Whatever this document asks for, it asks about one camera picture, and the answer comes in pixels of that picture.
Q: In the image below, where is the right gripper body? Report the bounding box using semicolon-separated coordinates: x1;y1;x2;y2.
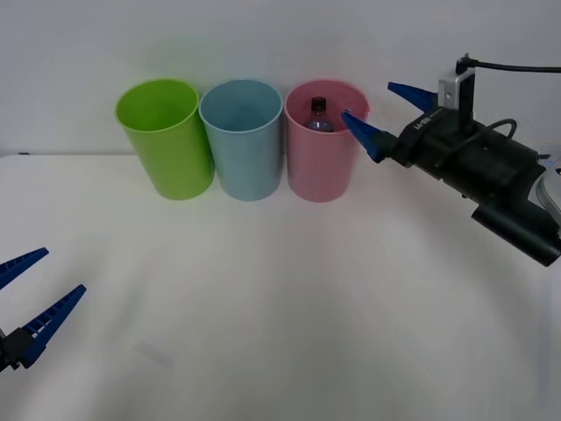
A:
394;107;478;179

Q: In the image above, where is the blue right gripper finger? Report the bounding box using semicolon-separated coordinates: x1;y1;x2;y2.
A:
387;81;440;117
341;109;400;165

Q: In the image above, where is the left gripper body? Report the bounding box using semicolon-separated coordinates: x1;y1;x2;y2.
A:
0;327;14;374

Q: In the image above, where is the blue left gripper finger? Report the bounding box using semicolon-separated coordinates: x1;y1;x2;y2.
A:
4;283;88;370
0;247;50;291

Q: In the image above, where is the small dark plastic bottle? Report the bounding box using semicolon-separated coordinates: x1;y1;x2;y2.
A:
305;96;337;133

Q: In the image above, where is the pink plastic bin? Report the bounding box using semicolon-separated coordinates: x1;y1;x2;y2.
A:
283;78;373;203

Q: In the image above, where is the pale blue plastic bin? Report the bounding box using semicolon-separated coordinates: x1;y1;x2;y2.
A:
198;78;284;202

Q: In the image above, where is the green plastic bin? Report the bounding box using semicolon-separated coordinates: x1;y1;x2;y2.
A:
115;77;216;202

